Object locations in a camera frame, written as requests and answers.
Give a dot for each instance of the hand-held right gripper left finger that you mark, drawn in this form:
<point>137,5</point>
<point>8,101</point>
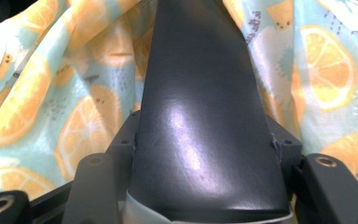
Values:
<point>124,146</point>

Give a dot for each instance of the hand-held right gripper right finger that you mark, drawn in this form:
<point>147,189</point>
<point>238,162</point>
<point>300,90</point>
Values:
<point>287,152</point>

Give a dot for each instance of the black glossy box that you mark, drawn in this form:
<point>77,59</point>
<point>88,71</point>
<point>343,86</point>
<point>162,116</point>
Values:
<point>205,124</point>

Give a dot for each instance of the orange slice print tote bag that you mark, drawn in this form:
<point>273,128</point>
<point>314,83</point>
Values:
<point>323,71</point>

